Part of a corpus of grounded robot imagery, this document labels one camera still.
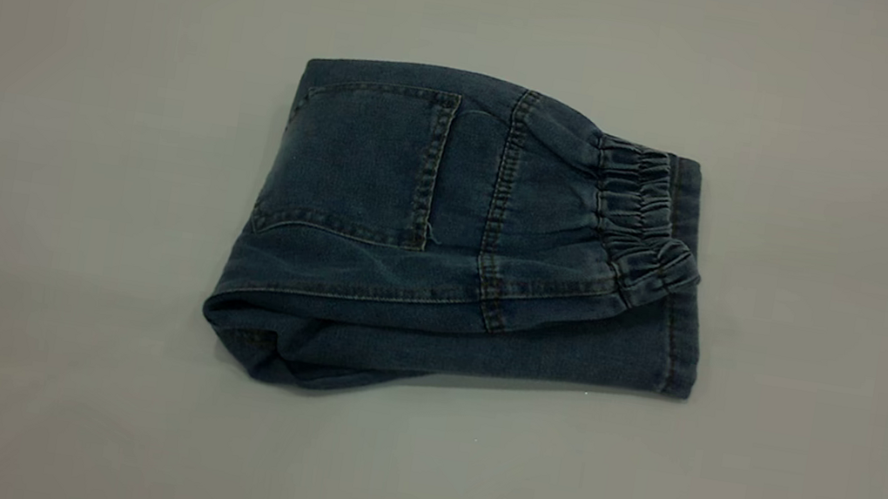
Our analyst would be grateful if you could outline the blue denim shorts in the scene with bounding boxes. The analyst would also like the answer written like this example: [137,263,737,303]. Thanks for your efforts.
[192,37,737,448]

